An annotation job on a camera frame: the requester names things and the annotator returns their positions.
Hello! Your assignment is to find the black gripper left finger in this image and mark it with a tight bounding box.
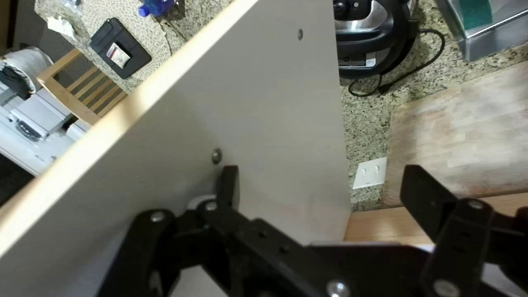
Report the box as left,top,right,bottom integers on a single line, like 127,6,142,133
97,165,239,297

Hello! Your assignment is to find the cabinet door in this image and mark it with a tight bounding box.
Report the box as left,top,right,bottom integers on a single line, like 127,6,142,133
0,0,350,297

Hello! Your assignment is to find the stainless steel sink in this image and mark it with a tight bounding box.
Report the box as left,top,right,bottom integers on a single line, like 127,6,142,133
434,0,528,61

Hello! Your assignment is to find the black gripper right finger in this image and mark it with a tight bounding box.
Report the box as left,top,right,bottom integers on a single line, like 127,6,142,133
401,165,528,297

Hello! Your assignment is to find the white wall outlet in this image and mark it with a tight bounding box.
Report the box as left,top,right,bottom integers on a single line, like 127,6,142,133
353,156,388,189

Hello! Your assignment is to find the wooden cutting board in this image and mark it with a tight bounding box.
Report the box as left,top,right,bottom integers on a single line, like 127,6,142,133
383,62,528,204

